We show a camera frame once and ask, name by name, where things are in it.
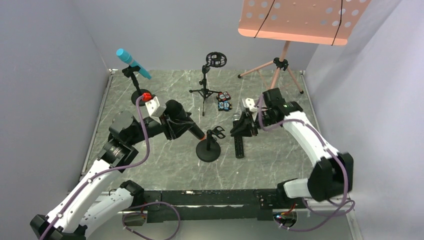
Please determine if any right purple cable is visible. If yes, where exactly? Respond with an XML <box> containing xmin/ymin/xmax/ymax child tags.
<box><xmin>255</xmin><ymin>93</ymin><xmax>356</xmax><ymax>233</ymax></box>

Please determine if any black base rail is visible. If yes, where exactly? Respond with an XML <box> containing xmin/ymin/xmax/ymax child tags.
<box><xmin>124</xmin><ymin>188</ymin><xmax>303</xmax><ymax>223</ymax></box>

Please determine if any black round-base mic stand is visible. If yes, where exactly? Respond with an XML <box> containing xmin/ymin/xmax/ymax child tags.
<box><xmin>122</xmin><ymin>65</ymin><xmax>155</xmax><ymax>106</ymax></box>
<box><xmin>195</xmin><ymin>126</ymin><xmax>226</xmax><ymax>163</ymax></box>

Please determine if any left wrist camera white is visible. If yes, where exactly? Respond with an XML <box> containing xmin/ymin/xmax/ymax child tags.
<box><xmin>141</xmin><ymin>92</ymin><xmax>166</xmax><ymax>124</ymax></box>

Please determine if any black microphone orange end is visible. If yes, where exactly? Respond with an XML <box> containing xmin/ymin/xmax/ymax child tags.
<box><xmin>164</xmin><ymin>99</ymin><xmax>205</xmax><ymax>140</ymax></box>

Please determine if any lower small colourful toy block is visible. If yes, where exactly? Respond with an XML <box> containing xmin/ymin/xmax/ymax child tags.
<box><xmin>218</xmin><ymin>101</ymin><xmax>232</xmax><ymax>112</ymax></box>

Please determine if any glitter black microphone silver head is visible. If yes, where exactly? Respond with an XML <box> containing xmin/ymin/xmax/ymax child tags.
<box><xmin>232</xmin><ymin>113</ymin><xmax>245</xmax><ymax>159</ymax></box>

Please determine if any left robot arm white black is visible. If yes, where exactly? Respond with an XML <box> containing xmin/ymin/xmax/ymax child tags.
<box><xmin>30</xmin><ymin>106</ymin><xmax>205</xmax><ymax>240</ymax></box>

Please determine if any blue microphone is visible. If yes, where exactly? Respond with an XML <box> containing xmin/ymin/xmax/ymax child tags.
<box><xmin>116</xmin><ymin>48</ymin><xmax>152</xmax><ymax>80</ymax></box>

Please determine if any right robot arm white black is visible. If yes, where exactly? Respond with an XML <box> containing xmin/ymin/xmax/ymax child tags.
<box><xmin>230</xmin><ymin>88</ymin><xmax>354</xmax><ymax>203</ymax></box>

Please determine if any black tripod shock-mount stand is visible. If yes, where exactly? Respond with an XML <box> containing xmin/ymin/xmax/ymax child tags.
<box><xmin>189</xmin><ymin>51</ymin><xmax>228</xmax><ymax>117</ymax></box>

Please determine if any pink music stand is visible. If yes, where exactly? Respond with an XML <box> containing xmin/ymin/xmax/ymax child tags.
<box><xmin>238</xmin><ymin>0</ymin><xmax>370</xmax><ymax>94</ymax></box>

